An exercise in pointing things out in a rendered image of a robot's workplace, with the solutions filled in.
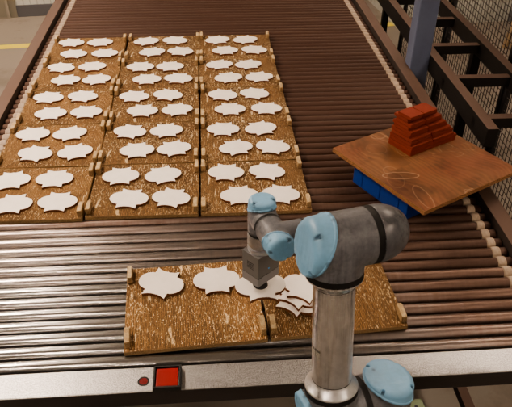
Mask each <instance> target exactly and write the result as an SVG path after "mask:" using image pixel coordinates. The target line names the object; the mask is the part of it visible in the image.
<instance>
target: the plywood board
mask: <svg viewBox="0 0 512 407"><path fill-rule="evenodd" d="M391 131H392V128H388V129H385V130H383V131H381V132H377V133H374V134H371V135H369V136H365V137H363V138H360V139H358V140H355V141H351V142H348V143H345V144H343V145H339V146H337V147H334V148H333V152H334V153H336V154H337V155H338V156H339V157H341V158H342V159H344V160H345V161H346V162H348V163H350V164H351V165H352V166H353V167H355V168H356V169H358V170H360V171H361V172H362V173H364V174H365V175H366V176H368V177H369V178H371V179H372V180H374V181H375V182H377V183H378V184H380V185H381V186H382V187H384V188H385V189H386V190H388V191H390V192H391V193H393V194H394V195H395V196H396V197H398V198H399V199H401V200H402V201H404V202H405V203H407V204H408V205H409V206H410V207H412V208H414V209H415V210H417V211H418V212H420V213H421V214H422V215H423V216H424V215H426V214H428V213H430V212H433V211H435V210H437V209H440V208H442V207H444V206H447V205H448V204H451V203H454V202H455V201H457V200H459V199H462V198H464V197H466V196H469V195H471V194H473V193H476V192H478V191H480V190H483V189H485V188H486V187H490V186H492V185H493V184H495V183H499V182H500V181H502V180H505V179H507V178H509V177H512V165H511V164H509V163H507V162H505V161H503V160H502V159H500V158H498V157H496V156H494V155H492V154H491V153H489V152H487V151H485V150H483V149H482V148H480V147H478V146H476V145H474V144H473V143H471V142H469V141H466V140H465V139H464V138H462V137H460V136H458V135H456V137H455V139H454V140H453V141H449V142H447V143H445V144H442V145H439V146H436V147H434V148H432V149H428V150H427V151H424V152H421V153H418V154H415V155H413V156H411V157H410V156H409V155H407V154H405V153H403V152H402V151H400V150H399V149H397V148H396V147H394V146H393V145H390V144H389V143H388V138H389V137H390V132H391Z"/></svg>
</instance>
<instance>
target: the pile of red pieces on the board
mask: <svg viewBox="0 0 512 407"><path fill-rule="evenodd" d="M394 115H395V116H396V118H394V119H393V122H394V124H393V125H392V131H391V132H390V137H389V138H388V143H389V144H390V145H393V146H394V147H396V148H397V149H399V150H400V151H402V152H403V153H405V154H407V155H409V156H410V157H411V156H413V155H415V154H418V153H421V152H424V151H427V150H428V149H432V148H434V147H436V146H439V145H442V144H445V143H447V142H449V141H453V140H454V139H455V137H456V133H455V132H453V131H452V130H453V128H452V127H451V125H449V124H447V122H446V120H445V119H443V118H442V115H441V114H439V113H438V112H437V109H436V108H435V107H432V106H431V105H429V104H427V103H420V104H418V105H416V106H413V107H408V108H406V109H404V110H401V111H397V112H395V113H394Z"/></svg>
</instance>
